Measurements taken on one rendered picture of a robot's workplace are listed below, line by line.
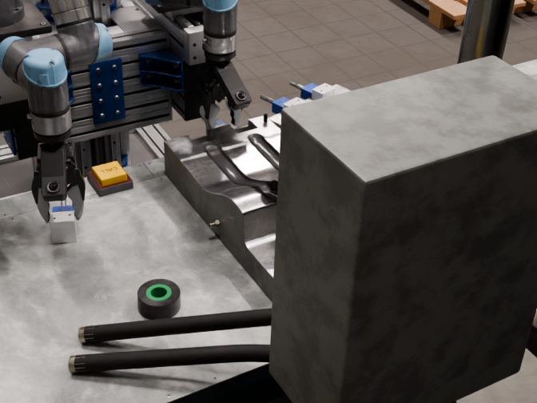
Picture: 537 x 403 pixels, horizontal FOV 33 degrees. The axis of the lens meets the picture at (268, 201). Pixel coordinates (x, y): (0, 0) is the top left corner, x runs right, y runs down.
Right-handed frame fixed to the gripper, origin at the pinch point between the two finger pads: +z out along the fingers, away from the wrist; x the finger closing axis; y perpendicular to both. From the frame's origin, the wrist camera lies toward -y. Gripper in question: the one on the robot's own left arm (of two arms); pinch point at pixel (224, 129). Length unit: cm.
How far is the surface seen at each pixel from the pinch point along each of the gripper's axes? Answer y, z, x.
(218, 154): -14.2, -3.6, 9.4
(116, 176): -4.8, 1.0, 30.0
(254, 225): -42.1, -5.2, 17.0
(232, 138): -10.9, -4.4, 4.1
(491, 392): -91, 6, -2
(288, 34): 191, 85, -146
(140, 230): -21.0, 4.6, 31.9
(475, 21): -82, -62, 9
